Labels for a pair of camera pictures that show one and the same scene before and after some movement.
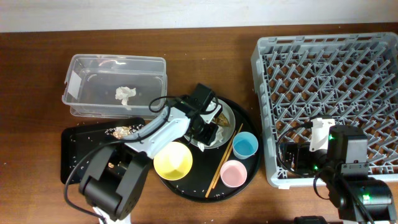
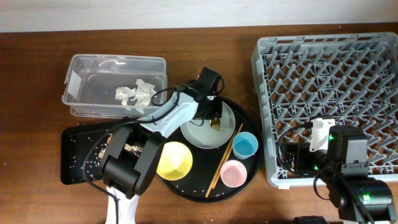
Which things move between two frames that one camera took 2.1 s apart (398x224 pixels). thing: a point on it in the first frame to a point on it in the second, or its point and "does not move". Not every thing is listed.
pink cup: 233,173 does not move
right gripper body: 305,160 does not move
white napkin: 218,138 to 144,92
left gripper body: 206,131 to 214,109
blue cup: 245,145 does not move
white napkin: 123,93 does not move
